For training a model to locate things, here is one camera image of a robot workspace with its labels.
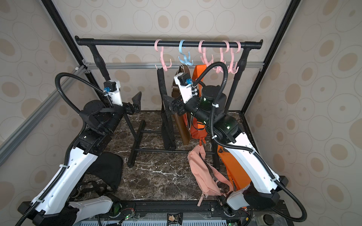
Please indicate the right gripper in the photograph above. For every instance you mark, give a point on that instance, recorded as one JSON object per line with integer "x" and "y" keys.
{"x": 177, "y": 106}

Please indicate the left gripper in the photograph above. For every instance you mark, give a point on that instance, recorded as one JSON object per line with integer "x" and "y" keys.
{"x": 127, "y": 107}

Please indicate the brown leather bag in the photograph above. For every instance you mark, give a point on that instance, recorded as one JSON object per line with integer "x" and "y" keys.
{"x": 179, "y": 120}

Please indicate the red-orange waist bag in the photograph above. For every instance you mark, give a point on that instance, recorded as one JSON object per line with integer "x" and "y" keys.
{"x": 197, "y": 129}

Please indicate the black bag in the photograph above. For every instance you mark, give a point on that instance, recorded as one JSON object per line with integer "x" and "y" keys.
{"x": 108, "y": 168}
{"x": 167, "y": 131}

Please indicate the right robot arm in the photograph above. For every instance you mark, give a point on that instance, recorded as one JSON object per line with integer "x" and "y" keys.
{"x": 204, "y": 99}

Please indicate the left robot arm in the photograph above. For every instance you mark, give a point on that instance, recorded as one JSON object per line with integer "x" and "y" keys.
{"x": 51, "y": 207}

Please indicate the leftmost pink hook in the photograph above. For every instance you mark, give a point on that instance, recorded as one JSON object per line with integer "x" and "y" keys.
{"x": 161, "y": 51}

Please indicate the pink hook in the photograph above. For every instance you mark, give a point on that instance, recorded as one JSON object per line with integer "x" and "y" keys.
{"x": 222, "y": 56}
{"x": 202, "y": 51}
{"x": 233, "y": 68}
{"x": 161, "y": 51}

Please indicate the light blue hook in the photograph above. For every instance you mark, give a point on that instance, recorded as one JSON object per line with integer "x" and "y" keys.
{"x": 186, "y": 59}

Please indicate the middle pink hook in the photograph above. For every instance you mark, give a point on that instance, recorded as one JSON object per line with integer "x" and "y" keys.
{"x": 202, "y": 51}

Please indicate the rightmost pink hook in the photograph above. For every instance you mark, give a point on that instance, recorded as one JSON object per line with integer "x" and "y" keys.
{"x": 233, "y": 68}

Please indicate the pink bag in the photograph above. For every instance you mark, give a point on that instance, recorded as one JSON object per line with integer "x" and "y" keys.
{"x": 206, "y": 175}

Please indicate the bright orange bag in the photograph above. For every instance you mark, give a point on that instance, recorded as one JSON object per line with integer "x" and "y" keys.
{"x": 236, "y": 174}

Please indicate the black clothes rack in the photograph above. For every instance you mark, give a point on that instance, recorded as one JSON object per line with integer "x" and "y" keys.
{"x": 102, "y": 66}

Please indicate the small snack packet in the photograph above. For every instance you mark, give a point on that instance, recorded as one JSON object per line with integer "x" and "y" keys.
{"x": 175, "y": 219}

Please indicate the black round cap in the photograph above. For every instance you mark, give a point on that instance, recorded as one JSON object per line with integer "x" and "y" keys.
{"x": 267, "y": 220}

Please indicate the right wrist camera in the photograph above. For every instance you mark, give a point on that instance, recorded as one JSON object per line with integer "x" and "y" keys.
{"x": 184, "y": 82}

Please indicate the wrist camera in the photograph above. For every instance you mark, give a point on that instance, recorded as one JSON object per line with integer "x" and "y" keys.
{"x": 184, "y": 82}
{"x": 112, "y": 90}

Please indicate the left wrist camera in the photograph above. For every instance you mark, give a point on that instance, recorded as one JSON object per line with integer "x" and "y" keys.
{"x": 112, "y": 90}

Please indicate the black base frame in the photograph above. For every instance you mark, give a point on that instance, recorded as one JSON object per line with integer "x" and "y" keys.
{"x": 154, "y": 213}

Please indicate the aluminium rail left wall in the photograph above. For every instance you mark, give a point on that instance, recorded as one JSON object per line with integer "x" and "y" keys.
{"x": 18, "y": 136}

